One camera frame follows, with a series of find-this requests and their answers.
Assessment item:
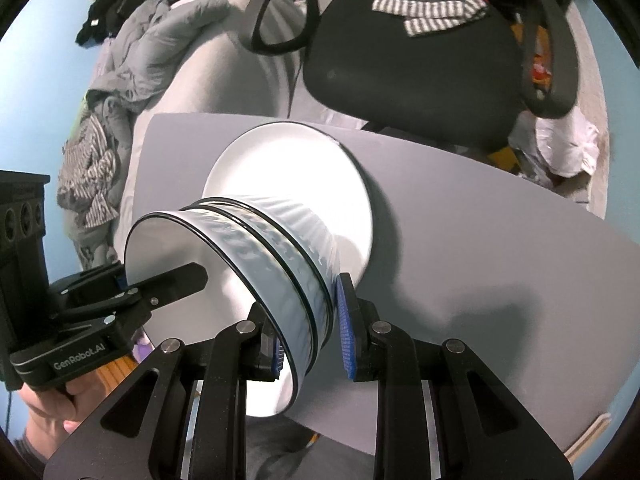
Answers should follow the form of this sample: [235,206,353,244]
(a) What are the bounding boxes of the striped shirt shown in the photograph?
[56,114,122,229]

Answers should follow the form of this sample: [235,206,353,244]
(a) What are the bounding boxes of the white ribbed bowl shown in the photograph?
[122,208,321,418]
[197,200,335,361]
[215,191,343,341]

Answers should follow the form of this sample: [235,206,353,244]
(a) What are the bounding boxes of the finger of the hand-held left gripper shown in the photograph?
[127,262,208,311]
[57,265,126,311]

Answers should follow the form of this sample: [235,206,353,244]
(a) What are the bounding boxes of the person's left hand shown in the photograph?
[20,367,108,441]

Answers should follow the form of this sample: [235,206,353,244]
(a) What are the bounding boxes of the person's left forearm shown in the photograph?
[10,420,76,466]

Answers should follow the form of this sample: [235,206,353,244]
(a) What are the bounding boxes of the person's grey pants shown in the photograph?
[245,400,377,480]

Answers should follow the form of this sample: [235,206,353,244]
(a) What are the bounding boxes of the white plate with dark rim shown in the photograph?
[201,122,374,273]

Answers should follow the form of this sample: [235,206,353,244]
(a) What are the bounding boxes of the black office chair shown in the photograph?
[240,0,581,153]

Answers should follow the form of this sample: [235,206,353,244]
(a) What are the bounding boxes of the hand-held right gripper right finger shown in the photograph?
[337,272,573,480]

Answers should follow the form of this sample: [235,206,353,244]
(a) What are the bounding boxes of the white crumpled plastic bag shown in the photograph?
[534,109,601,179]

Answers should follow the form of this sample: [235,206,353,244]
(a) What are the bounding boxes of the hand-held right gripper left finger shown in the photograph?
[42,305,287,480]

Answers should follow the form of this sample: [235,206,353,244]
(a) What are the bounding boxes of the grey puffer jacket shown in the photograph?
[87,0,234,122]

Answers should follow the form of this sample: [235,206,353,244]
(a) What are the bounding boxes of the black clothing pile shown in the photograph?
[75,0,132,47]

